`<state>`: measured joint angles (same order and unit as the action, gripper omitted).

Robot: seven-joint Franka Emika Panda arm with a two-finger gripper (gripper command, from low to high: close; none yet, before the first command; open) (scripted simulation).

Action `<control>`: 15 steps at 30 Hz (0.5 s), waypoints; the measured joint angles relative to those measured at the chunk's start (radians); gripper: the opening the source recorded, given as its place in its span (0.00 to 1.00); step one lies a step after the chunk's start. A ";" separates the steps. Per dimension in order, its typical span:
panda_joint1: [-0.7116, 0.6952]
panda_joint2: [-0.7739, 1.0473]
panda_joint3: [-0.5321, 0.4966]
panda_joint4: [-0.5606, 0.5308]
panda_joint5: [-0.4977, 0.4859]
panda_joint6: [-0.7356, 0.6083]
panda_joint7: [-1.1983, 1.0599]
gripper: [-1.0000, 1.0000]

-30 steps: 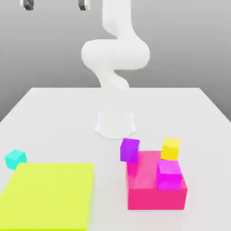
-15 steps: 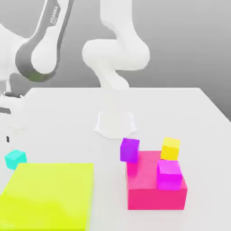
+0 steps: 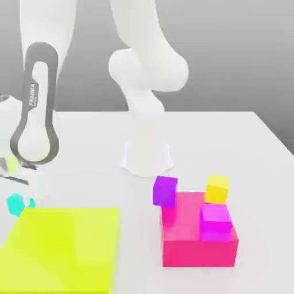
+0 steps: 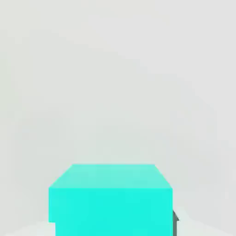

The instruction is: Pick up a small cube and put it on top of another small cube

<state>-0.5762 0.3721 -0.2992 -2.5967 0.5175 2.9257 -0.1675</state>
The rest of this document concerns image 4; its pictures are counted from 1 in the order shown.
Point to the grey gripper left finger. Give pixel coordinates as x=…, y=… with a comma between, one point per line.
x=44, y=230

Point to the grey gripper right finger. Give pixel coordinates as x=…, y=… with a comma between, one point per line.
x=175, y=227

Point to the small cyan cube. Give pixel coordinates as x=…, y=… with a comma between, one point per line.
x=110, y=202

